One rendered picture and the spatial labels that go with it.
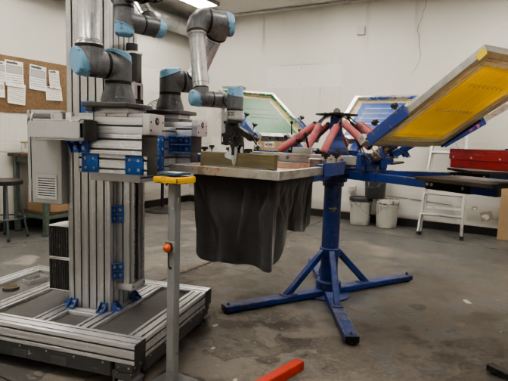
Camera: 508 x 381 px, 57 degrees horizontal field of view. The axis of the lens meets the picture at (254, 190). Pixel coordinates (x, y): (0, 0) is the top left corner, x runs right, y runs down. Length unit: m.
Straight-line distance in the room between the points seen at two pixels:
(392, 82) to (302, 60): 1.37
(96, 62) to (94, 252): 0.96
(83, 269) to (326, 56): 5.25
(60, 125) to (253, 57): 5.65
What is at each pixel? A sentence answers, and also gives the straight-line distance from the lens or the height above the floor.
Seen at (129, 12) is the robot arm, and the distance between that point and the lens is 1.96.
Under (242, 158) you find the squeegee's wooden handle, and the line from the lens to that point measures 2.18.
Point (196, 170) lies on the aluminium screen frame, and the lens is 2.18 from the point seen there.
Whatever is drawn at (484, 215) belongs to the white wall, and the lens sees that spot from 6.54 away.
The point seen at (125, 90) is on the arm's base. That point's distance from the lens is 2.19.
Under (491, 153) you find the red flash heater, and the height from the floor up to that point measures 1.09.
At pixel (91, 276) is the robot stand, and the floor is 0.40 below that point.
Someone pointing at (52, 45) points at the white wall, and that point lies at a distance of 6.33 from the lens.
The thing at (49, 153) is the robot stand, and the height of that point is 1.02.
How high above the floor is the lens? 1.13
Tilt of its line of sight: 6 degrees down
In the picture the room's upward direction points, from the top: 2 degrees clockwise
